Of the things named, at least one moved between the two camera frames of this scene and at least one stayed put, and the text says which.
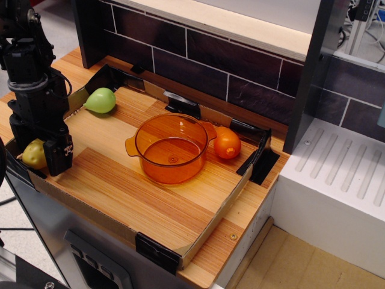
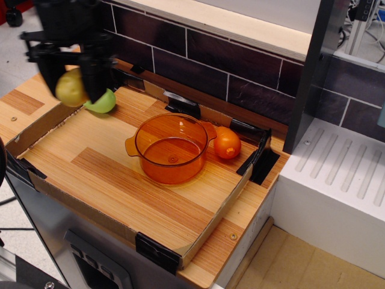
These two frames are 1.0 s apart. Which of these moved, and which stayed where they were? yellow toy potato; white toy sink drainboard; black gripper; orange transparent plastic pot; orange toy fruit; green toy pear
Moved: black gripper; yellow toy potato
Stayed: orange transparent plastic pot; green toy pear; orange toy fruit; white toy sink drainboard
